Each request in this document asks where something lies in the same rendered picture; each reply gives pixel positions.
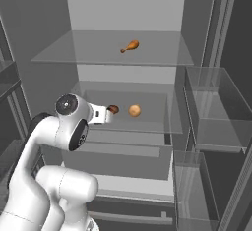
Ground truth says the grey fridge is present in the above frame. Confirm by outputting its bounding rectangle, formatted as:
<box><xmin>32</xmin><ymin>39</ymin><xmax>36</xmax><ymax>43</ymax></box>
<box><xmin>0</xmin><ymin>0</ymin><xmax>252</xmax><ymax>231</ymax></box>

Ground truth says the low grey fridge drawer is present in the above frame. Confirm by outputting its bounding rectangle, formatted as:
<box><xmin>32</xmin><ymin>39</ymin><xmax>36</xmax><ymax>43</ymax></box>
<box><xmin>86</xmin><ymin>189</ymin><xmax>175</xmax><ymax>227</ymax></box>

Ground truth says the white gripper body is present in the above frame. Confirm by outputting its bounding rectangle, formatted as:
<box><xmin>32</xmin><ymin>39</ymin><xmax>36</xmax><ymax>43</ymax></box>
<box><xmin>104</xmin><ymin>106</ymin><xmax>115</xmax><ymax>125</ymax></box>

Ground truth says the wide glass fridge shelf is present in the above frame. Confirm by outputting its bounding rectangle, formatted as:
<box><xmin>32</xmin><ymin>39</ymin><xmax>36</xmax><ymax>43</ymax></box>
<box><xmin>31</xmin><ymin>29</ymin><xmax>195</xmax><ymax>68</ymax></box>

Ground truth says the narrow clear door bin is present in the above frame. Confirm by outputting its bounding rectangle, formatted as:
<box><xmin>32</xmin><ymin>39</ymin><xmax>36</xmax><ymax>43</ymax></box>
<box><xmin>172</xmin><ymin>149</ymin><xmax>221</xmax><ymax>231</ymax></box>

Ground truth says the large clear door bin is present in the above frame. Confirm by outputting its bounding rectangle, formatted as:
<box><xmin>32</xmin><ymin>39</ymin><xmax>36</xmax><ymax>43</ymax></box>
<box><xmin>182</xmin><ymin>65</ymin><xmax>252</xmax><ymax>154</ymax></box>

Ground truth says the dark grey door bin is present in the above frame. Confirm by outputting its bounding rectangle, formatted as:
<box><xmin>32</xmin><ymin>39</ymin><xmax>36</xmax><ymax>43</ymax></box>
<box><xmin>0</xmin><ymin>18</ymin><xmax>33</xmax><ymax>184</ymax></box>

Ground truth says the dark brown chicken drumstick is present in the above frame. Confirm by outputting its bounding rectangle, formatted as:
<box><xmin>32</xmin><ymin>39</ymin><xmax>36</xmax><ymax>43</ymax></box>
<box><xmin>107</xmin><ymin>104</ymin><xmax>120</xmax><ymax>115</ymax></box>

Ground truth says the short glass fridge shelf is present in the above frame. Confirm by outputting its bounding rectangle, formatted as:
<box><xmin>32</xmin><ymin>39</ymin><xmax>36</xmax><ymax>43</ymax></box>
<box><xmin>70</xmin><ymin>80</ymin><xmax>184</xmax><ymax>135</ymax></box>

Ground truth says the round orange squash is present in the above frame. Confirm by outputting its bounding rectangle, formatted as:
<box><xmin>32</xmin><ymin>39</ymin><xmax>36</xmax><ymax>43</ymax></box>
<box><xmin>127</xmin><ymin>103</ymin><xmax>143</xmax><ymax>118</ymax></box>

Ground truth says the orange chicken drumstick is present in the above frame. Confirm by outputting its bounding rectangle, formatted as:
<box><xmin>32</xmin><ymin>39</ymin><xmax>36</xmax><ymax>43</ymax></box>
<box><xmin>119</xmin><ymin>39</ymin><xmax>141</xmax><ymax>54</ymax></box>

